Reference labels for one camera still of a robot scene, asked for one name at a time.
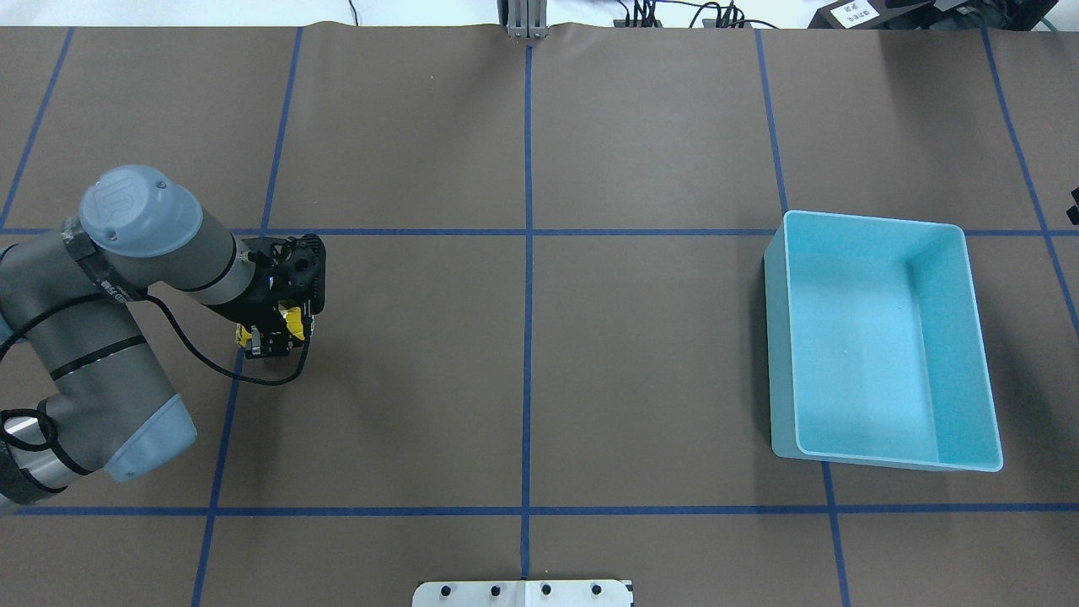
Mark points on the grey aluminium post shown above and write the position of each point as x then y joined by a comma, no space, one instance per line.
524,19

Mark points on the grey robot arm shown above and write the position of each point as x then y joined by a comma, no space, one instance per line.
67,294

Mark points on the light blue plastic bin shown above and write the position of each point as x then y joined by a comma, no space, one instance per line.
875,346

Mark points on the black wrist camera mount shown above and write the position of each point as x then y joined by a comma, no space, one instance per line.
289,270

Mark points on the white metal mount base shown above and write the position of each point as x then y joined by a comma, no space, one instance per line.
557,592

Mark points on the black device with label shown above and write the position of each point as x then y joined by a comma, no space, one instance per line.
850,15

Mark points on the black cable plugs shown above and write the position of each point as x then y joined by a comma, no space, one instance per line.
712,15

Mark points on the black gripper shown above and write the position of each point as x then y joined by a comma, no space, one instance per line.
253,306

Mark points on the yellow beetle toy car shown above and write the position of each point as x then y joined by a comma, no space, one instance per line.
293,320

